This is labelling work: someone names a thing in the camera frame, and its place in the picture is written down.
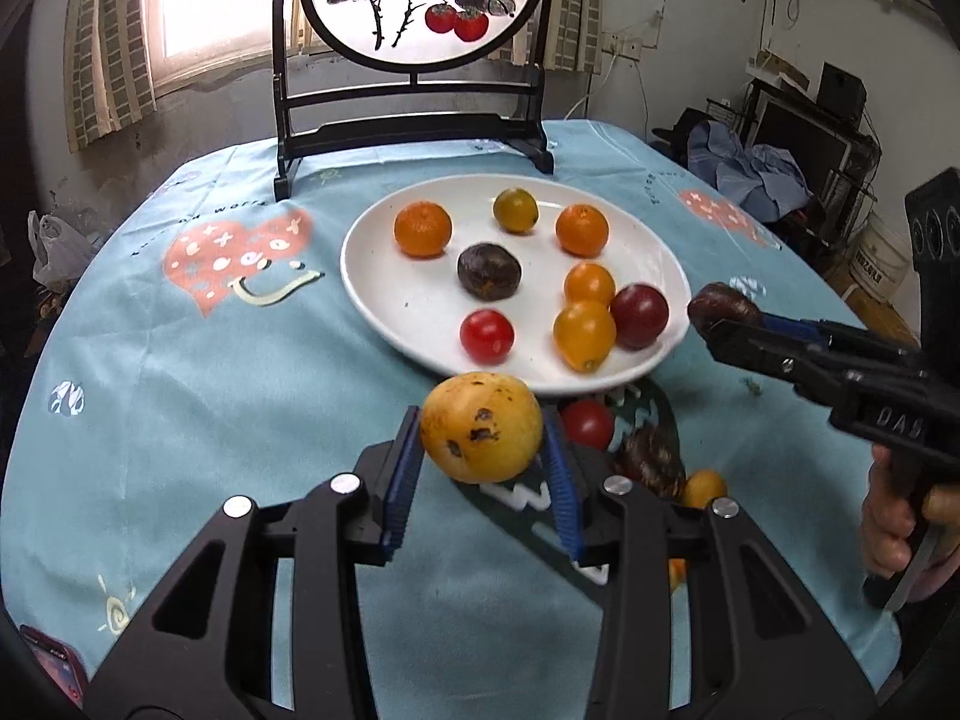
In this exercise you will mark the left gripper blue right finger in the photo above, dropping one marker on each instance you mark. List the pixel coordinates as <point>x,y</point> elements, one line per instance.
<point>559,466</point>

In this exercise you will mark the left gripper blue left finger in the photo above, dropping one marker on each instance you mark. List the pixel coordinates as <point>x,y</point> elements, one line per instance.
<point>404,462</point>

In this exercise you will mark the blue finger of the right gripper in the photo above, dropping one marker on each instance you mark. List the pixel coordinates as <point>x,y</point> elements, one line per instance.
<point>754,349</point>
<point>791,328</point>

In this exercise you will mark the yellow spotted mango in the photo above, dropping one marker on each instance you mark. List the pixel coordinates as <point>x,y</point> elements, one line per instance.
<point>481,427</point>

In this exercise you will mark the small red cherry tomato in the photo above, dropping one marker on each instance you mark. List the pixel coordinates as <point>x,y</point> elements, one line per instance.
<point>486,336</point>

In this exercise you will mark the yellow orange tomato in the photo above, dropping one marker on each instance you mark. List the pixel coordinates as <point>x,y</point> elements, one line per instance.
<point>584,333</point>

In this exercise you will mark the dark red plum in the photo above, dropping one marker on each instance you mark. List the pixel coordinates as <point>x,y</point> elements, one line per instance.
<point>641,313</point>

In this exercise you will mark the dark purple passion fruit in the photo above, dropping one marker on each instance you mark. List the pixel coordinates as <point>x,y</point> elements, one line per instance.
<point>488,271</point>

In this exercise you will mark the round orange tomato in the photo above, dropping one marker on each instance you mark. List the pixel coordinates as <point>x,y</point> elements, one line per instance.
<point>589,281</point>

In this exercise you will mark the olive green tomato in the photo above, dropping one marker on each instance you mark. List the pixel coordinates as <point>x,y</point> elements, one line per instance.
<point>515,210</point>

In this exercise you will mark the right hand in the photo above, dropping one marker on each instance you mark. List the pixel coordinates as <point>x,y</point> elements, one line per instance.
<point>887,522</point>

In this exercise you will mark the red cherry tomato on table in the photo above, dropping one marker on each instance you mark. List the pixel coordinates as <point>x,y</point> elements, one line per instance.
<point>587,422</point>

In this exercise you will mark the white plastic bucket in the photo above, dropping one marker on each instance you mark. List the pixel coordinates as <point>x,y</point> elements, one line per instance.
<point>879,260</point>

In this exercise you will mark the orange fruit on table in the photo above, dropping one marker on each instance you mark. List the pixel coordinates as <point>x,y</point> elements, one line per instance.
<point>677,573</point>

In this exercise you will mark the small yellow tomato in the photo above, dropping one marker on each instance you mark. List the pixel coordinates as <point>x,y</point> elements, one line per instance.
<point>701,487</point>

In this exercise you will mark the blue clothes pile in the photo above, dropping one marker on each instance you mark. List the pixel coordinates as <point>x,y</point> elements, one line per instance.
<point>764,181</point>

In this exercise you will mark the black metal shelf rack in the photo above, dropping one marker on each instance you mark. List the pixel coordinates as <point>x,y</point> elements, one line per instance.
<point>827,134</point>

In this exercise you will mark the white ceramic plate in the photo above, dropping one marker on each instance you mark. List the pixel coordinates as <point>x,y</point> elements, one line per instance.
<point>417,305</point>

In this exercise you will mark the light blue patterned tablecloth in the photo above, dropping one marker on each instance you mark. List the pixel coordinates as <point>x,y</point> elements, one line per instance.
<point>146,413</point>

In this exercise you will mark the right checkered curtain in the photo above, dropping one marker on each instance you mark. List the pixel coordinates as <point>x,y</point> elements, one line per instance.
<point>573,39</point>

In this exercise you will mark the checkered curtain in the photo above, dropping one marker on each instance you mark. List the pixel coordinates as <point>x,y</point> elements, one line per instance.
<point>573,39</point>
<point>107,77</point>

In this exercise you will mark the white plastic bag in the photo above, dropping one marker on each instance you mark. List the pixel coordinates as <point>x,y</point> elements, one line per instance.
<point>61,253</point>

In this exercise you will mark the black framed round painting screen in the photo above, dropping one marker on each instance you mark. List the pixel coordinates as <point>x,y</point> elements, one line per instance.
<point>450,48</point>

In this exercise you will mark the left checkered curtain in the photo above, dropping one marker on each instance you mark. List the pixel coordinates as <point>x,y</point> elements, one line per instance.
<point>107,77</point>

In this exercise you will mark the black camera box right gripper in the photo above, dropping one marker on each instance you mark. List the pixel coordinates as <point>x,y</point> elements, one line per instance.
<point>932,214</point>

